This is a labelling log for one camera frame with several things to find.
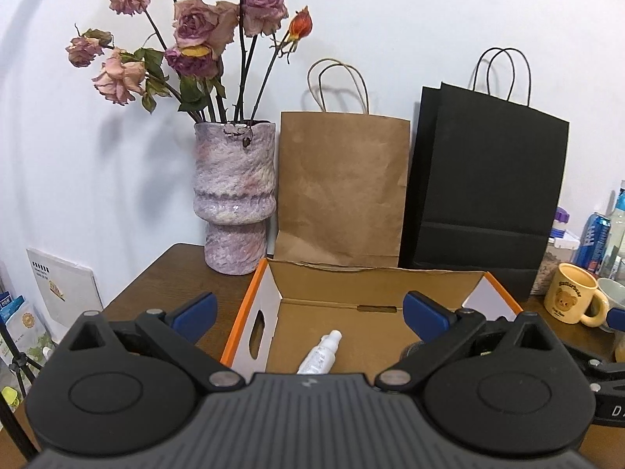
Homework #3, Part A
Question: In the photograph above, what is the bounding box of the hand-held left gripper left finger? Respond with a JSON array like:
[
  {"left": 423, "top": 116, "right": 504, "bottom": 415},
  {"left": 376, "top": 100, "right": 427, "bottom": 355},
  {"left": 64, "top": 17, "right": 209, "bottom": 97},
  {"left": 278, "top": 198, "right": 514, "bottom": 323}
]
[{"left": 67, "top": 292, "right": 246, "bottom": 392}]

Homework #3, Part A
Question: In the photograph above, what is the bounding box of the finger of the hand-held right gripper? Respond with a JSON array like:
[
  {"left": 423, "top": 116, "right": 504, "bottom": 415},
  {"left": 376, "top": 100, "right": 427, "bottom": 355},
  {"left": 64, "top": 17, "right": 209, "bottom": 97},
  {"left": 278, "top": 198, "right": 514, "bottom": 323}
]
[{"left": 561, "top": 343, "right": 625, "bottom": 392}]

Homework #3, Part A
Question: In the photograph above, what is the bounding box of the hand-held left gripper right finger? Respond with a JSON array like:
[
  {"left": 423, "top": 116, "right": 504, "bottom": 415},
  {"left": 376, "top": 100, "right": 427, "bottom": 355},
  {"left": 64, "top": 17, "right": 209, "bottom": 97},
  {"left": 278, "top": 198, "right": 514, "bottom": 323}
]
[{"left": 375, "top": 290, "right": 556, "bottom": 395}]

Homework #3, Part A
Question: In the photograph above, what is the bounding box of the red cardboard box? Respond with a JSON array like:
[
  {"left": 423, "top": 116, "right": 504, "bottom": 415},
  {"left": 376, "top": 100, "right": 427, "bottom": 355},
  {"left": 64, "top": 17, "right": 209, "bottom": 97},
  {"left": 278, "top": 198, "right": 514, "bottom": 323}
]
[{"left": 220, "top": 256, "right": 523, "bottom": 377}]

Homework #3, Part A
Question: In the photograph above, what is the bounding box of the small white spray bottle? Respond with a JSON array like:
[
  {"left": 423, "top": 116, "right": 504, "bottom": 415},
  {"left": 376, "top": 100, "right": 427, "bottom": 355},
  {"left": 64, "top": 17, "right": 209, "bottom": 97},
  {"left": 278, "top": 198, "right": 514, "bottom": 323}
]
[{"left": 296, "top": 331, "right": 343, "bottom": 376}]

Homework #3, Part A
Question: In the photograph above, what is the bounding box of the white cup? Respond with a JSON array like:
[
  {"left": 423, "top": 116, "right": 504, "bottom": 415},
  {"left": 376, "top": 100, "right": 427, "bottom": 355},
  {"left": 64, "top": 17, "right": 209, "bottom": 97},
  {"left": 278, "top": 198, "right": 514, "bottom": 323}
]
[{"left": 596, "top": 277, "right": 625, "bottom": 314}]

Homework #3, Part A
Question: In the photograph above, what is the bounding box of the yellow bear mug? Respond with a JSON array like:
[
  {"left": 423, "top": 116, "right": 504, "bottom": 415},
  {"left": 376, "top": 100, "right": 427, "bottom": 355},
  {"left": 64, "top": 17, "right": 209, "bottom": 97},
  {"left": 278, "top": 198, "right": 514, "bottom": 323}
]
[{"left": 543, "top": 263, "right": 611, "bottom": 328}]

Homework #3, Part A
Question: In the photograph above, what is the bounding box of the clear jar with purple cap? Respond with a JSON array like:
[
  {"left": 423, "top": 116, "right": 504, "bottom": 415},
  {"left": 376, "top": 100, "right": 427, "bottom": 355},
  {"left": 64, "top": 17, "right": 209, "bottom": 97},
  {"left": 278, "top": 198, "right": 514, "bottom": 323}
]
[{"left": 532, "top": 206, "right": 582, "bottom": 296}]

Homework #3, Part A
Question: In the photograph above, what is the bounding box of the blue drink can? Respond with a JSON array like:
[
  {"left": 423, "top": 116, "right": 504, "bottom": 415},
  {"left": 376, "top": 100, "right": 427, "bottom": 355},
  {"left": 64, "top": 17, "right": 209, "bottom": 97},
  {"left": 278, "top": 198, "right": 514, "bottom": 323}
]
[{"left": 572, "top": 212, "right": 612, "bottom": 274}]

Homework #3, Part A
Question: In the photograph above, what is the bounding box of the white envelope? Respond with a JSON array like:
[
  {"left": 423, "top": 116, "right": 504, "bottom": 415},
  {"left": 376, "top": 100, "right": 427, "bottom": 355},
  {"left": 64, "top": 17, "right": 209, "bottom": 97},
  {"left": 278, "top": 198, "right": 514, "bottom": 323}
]
[{"left": 27, "top": 247, "right": 104, "bottom": 338}]

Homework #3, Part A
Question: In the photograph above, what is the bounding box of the mottled purple ceramic vase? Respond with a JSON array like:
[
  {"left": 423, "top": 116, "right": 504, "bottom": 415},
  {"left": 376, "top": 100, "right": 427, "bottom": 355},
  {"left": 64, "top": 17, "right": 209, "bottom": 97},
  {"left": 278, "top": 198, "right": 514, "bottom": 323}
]
[{"left": 193, "top": 120, "right": 278, "bottom": 274}]

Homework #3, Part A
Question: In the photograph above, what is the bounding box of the black paper bag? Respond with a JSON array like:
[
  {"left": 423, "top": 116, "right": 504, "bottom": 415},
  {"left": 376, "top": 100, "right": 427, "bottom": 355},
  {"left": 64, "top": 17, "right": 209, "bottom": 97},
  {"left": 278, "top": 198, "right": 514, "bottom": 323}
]
[{"left": 399, "top": 48, "right": 570, "bottom": 302}]

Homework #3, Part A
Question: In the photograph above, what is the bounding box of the glass bottle with blue label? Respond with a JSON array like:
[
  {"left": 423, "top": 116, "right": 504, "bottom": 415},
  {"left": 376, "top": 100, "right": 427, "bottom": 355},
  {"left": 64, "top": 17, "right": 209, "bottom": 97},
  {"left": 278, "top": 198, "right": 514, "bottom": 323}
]
[{"left": 605, "top": 179, "right": 625, "bottom": 274}]

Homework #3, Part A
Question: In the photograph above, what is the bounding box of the brown paper bag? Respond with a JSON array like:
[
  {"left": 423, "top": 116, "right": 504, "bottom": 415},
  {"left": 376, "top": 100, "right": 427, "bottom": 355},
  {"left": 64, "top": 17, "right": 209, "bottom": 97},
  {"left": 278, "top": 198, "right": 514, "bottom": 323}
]
[{"left": 273, "top": 57, "right": 411, "bottom": 269}]

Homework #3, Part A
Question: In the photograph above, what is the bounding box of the white printed packet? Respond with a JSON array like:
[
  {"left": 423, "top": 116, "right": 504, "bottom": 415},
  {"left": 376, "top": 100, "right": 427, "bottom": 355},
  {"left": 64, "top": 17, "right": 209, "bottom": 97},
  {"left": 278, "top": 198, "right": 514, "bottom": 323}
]
[{"left": 0, "top": 298, "right": 54, "bottom": 369}]

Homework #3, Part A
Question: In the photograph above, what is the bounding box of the black light stand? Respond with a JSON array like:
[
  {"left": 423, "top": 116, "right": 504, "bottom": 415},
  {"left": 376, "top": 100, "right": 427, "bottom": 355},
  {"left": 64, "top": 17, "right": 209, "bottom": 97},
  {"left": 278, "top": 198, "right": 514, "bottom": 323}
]
[{"left": 0, "top": 325, "right": 42, "bottom": 457}]

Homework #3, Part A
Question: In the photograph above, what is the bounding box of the dried rose bouquet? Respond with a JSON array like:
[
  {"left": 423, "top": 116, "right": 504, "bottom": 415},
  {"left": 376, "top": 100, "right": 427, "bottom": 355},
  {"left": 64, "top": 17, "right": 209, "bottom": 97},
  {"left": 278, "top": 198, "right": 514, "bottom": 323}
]
[{"left": 66, "top": 0, "right": 313, "bottom": 125}]

